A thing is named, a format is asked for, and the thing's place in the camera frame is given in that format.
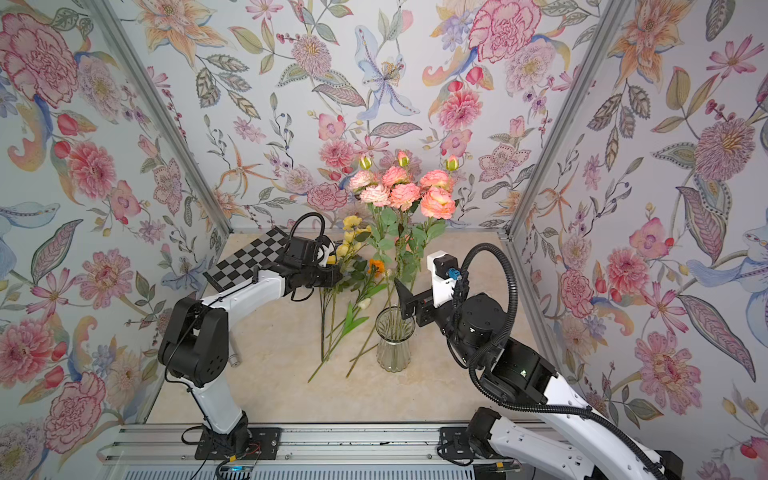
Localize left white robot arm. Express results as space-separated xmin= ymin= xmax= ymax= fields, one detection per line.
xmin=158 ymin=212 xmax=341 ymax=459

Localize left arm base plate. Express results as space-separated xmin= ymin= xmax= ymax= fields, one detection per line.
xmin=194 ymin=426 xmax=282 ymax=461

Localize aluminium rail frame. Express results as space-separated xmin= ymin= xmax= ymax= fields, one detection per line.
xmin=95 ymin=422 xmax=619 ymax=480

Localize black white checkerboard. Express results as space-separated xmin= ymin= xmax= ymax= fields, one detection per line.
xmin=204 ymin=227 xmax=288 ymax=292

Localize clear ribbed glass vase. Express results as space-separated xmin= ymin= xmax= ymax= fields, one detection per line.
xmin=375 ymin=306 xmax=416 ymax=373

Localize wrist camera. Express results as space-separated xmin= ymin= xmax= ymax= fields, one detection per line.
xmin=283 ymin=235 xmax=334 ymax=269
xmin=426 ymin=251 xmax=461 ymax=307

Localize yellow rose stem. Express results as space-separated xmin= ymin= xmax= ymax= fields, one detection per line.
xmin=317 ymin=214 xmax=376 ymax=361

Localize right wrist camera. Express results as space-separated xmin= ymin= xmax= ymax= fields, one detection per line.
xmin=426 ymin=251 xmax=461 ymax=307

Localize pink rose stem three blooms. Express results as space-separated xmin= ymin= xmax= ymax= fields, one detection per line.
xmin=382 ymin=150 xmax=424 ymax=327

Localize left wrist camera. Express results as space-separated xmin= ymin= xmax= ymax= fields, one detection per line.
xmin=283 ymin=235 xmax=334 ymax=269

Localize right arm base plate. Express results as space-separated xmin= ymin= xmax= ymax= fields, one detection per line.
xmin=436 ymin=426 xmax=520 ymax=466

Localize orange white flower stem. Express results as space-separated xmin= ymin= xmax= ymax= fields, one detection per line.
xmin=307 ymin=255 xmax=388 ymax=382

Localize pink rose stem two blooms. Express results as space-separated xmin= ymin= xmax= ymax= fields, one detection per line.
xmin=349 ymin=155 xmax=410 ymax=307

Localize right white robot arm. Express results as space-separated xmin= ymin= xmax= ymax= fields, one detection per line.
xmin=394 ymin=243 xmax=683 ymax=479

